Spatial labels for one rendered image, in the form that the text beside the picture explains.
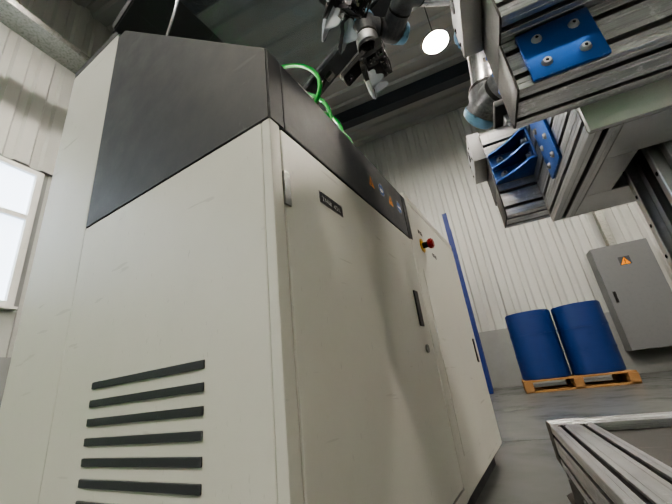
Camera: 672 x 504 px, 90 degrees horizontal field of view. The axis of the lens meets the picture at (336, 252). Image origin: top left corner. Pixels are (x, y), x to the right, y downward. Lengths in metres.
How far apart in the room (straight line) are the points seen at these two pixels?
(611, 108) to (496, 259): 6.84
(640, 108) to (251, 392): 0.66
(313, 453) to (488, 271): 7.04
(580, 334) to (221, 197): 5.16
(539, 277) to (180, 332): 7.12
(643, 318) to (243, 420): 7.00
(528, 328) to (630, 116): 4.82
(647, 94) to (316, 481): 0.68
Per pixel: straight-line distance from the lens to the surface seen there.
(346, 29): 1.19
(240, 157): 0.60
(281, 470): 0.45
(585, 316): 5.47
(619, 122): 0.66
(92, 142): 1.18
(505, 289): 7.31
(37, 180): 5.34
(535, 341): 5.37
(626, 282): 7.30
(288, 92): 0.70
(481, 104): 1.31
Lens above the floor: 0.38
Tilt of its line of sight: 21 degrees up
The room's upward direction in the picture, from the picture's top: 7 degrees counter-clockwise
